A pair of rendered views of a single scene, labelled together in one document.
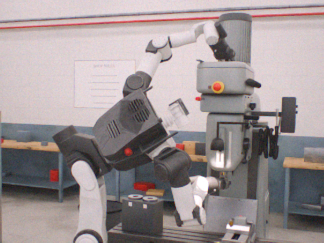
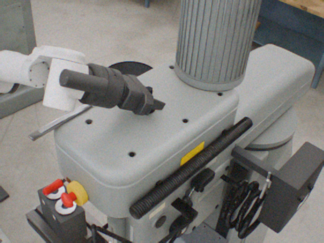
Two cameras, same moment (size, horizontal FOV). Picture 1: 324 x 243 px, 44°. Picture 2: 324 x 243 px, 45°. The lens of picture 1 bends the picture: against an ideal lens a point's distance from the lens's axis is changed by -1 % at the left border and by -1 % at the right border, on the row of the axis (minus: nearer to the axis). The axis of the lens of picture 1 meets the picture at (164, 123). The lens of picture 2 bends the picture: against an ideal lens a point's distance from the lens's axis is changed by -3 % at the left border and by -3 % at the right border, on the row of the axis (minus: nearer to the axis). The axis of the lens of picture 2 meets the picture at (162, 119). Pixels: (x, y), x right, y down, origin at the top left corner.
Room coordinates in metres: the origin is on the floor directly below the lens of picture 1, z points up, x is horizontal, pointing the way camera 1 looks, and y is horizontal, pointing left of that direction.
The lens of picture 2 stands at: (1.57, -0.65, 2.50)
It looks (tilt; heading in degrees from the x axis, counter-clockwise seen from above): 40 degrees down; 21
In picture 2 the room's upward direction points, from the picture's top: 5 degrees clockwise
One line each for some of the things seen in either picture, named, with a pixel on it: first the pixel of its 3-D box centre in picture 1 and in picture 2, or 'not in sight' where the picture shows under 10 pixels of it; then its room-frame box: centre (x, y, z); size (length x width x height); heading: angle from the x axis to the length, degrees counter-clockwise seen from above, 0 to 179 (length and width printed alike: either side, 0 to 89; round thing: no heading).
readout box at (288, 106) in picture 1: (289, 114); (294, 188); (2.44, -0.75, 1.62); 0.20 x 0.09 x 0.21; 161
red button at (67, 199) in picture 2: (217, 87); (69, 198); (2.02, -0.26, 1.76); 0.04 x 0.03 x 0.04; 71
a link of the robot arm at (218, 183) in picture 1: (213, 184); not in sight; (2.20, -0.28, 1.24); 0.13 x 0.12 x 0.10; 46
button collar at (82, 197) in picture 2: (218, 87); (77, 193); (2.05, -0.27, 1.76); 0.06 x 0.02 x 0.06; 71
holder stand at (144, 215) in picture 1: (142, 213); (62, 212); (2.40, 0.12, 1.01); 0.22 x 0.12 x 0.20; 63
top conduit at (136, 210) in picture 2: (253, 83); (197, 161); (2.25, -0.49, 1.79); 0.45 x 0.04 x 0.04; 161
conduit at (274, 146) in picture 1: (264, 142); (239, 203); (2.46, -0.61, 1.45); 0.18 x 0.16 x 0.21; 161
